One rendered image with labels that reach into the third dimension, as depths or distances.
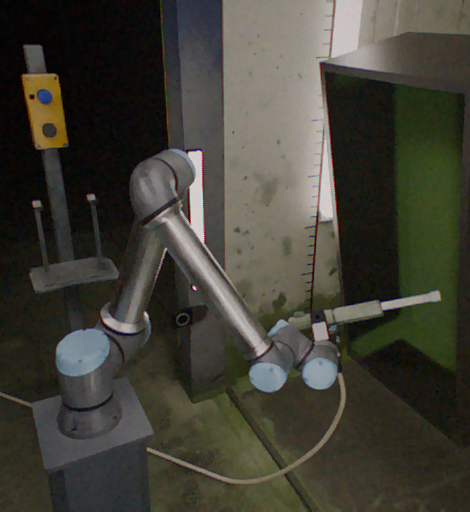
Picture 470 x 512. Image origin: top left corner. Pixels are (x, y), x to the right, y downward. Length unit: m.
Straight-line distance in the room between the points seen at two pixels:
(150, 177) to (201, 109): 0.93
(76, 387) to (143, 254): 0.42
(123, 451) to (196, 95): 1.31
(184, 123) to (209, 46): 0.29
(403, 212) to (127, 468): 1.37
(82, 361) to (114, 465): 0.35
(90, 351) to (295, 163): 1.32
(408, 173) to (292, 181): 0.56
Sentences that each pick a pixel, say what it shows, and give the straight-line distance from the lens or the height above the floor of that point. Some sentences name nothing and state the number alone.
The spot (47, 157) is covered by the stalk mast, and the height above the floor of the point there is 1.24.
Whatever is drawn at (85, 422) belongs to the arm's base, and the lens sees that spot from 1.76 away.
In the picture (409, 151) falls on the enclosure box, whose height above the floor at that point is 1.31.
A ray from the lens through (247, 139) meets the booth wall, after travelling 2.39.
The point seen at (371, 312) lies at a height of 0.91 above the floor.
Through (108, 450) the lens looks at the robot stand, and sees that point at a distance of 1.75.
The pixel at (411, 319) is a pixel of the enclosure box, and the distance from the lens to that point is 2.60.
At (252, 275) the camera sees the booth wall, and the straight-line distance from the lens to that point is 2.62.
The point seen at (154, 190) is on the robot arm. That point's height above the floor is 1.40.
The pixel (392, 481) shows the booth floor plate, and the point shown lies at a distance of 2.54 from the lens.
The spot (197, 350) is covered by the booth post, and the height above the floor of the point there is 0.31.
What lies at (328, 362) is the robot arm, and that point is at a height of 0.93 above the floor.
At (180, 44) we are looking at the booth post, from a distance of 2.22.
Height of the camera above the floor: 1.81
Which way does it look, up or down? 25 degrees down
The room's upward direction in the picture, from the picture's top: straight up
